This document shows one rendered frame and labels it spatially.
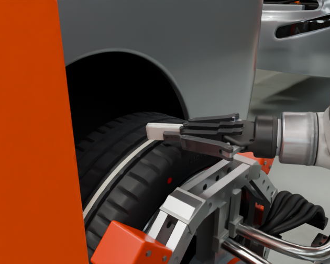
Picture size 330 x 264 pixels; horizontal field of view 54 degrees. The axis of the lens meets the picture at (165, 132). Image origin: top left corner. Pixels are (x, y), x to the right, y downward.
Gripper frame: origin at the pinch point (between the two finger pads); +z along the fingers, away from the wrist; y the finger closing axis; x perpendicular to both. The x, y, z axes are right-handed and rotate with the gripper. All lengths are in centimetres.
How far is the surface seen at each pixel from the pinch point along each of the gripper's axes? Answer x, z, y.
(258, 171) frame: -14.2, -17.3, 8.4
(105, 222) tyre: -8.2, 6.9, -16.5
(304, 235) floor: -144, -46, 111
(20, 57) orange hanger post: 27.5, -7.1, -38.1
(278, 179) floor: -153, -32, 177
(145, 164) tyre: -4.1, 2.7, -5.3
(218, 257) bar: -27.5, -10.1, -5.1
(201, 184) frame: -9.7, -7.0, -2.9
